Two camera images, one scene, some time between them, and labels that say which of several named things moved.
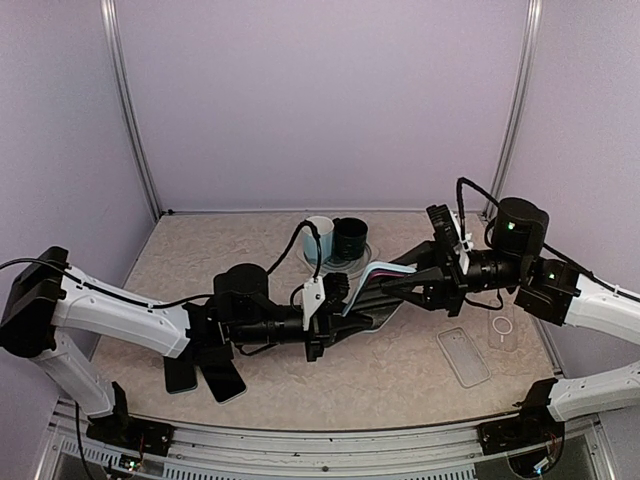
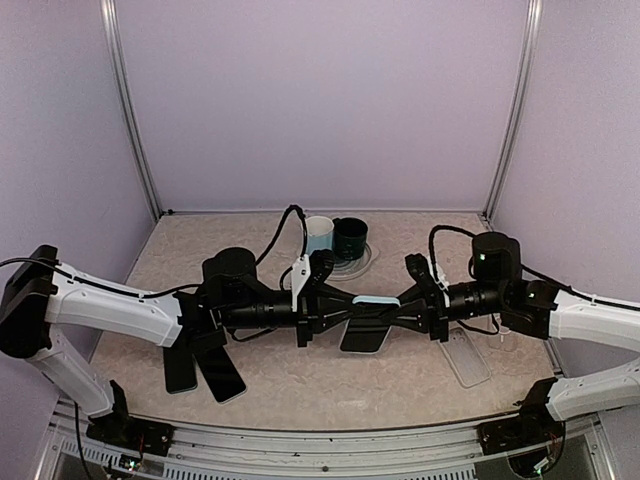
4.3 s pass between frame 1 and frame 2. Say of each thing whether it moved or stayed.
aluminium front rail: stayed
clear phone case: stayed
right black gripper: moved
